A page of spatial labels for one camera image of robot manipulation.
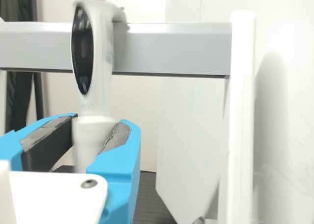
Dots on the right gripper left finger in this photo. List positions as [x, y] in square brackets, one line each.
[44, 140]

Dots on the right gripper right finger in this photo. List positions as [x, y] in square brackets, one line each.
[117, 165]

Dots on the pipette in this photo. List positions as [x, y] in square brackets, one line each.
[98, 62]

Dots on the white pipette stand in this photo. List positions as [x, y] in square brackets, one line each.
[171, 47]

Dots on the white incubator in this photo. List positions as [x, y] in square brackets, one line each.
[191, 135]

